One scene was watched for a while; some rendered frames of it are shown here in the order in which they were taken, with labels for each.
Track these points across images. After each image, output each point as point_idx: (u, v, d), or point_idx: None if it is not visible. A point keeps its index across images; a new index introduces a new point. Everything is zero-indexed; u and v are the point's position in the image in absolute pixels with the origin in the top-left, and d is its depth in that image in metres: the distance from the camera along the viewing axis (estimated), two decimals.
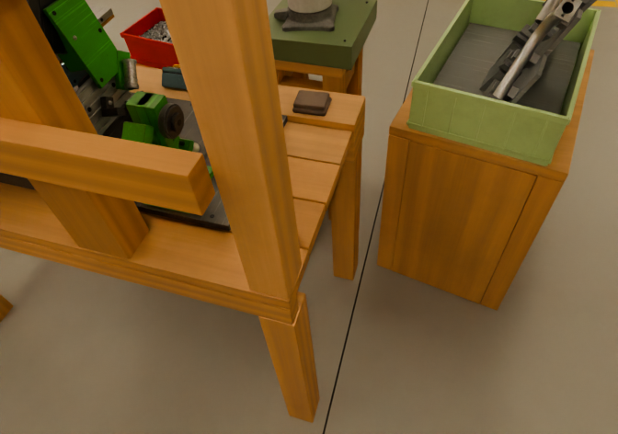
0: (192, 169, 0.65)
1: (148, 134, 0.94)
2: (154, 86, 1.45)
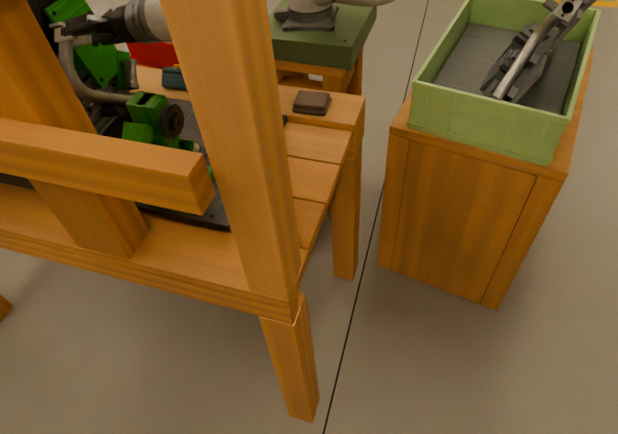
0: (192, 169, 0.65)
1: (148, 134, 0.94)
2: (154, 86, 1.45)
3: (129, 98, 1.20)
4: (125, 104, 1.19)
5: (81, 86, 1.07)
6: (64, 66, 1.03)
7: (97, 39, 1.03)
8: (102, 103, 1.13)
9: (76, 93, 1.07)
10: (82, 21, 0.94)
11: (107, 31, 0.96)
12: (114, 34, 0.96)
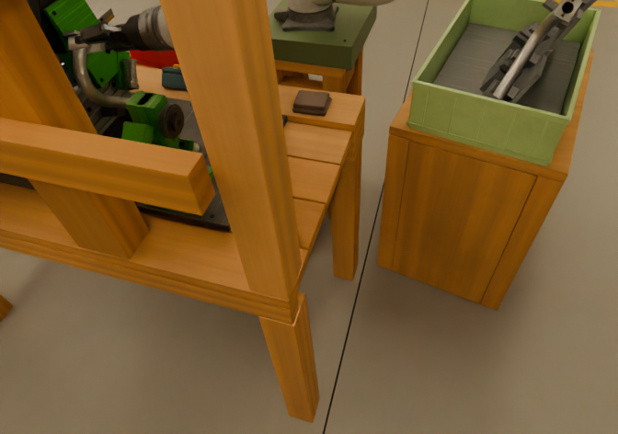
0: (192, 169, 0.65)
1: (148, 134, 0.94)
2: (154, 86, 1.45)
3: None
4: None
5: (94, 92, 1.10)
6: (79, 74, 1.07)
7: (109, 46, 1.06)
8: (114, 108, 1.17)
9: (90, 98, 1.11)
10: (97, 30, 0.97)
11: (120, 39, 0.99)
12: (128, 42, 1.00)
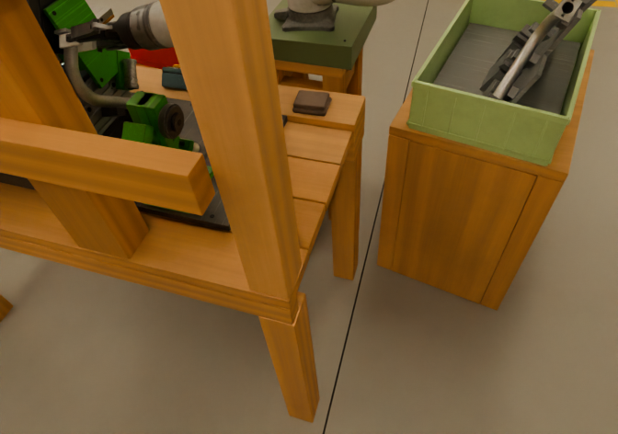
0: (192, 169, 0.65)
1: (148, 134, 0.94)
2: (154, 86, 1.45)
3: None
4: None
5: (86, 91, 1.08)
6: (71, 73, 1.05)
7: (101, 44, 1.04)
8: (108, 107, 1.15)
9: (82, 97, 1.09)
10: (87, 28, 0.95)
11: (111, 38, 0.97)
12: (119, 40, 0.98)
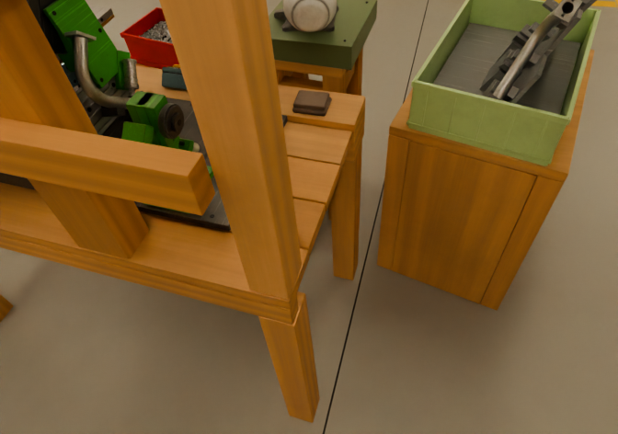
0: (192, 169, 0.65)
1: (148, 134, 0.94)
2: (154, 86, 1.45)
3: None
4: None
5: (96, 92, 1.10)
6: (81, 74, 1.07)
7: None
8: (116, 108, 1.17)
9: (91, 98, 1.11)
10: None
11: None
12: None
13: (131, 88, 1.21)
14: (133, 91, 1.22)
